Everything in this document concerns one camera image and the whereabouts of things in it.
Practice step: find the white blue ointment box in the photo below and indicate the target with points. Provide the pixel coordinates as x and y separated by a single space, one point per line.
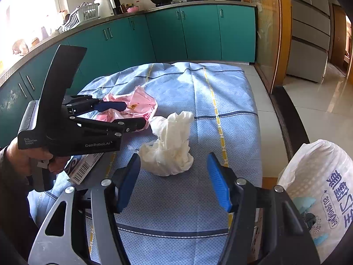
79 166

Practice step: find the pink printed plastic bag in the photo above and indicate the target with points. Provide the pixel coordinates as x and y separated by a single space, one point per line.
138 104

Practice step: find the light blue face mask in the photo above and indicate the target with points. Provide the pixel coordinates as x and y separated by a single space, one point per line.
312 221

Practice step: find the silver refrigerator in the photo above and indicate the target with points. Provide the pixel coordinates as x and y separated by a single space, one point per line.
310 38

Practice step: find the white printed trash bag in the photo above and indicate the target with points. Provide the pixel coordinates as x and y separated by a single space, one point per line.
320 195

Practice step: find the wooden glass sliding door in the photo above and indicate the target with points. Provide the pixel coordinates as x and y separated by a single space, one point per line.
273 40

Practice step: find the white kitchen appliance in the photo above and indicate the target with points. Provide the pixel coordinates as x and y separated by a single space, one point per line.
105 8

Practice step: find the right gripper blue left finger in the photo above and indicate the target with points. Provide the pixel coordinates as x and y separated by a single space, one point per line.
127 181

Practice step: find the teal lower cabinets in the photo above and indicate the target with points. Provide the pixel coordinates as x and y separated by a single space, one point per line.
197 31

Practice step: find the white dish rack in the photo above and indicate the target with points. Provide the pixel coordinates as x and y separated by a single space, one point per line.
84 13

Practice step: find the white tissue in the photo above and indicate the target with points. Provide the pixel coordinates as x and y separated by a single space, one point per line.
169 154

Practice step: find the blue checked tablecloth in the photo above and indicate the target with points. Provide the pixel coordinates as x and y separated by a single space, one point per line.
172 219

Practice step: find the person's left hand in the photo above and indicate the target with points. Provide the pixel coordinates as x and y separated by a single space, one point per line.
20 159

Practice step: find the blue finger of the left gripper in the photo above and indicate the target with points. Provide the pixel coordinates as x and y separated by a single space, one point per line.
102 106
133 124

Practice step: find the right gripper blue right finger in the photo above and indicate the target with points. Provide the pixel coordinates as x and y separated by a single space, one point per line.
218 179

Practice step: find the pink bowl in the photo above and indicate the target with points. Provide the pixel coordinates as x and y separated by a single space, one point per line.
133 9

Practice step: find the white plastic trash basket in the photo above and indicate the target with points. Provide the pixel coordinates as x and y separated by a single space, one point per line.
317 198

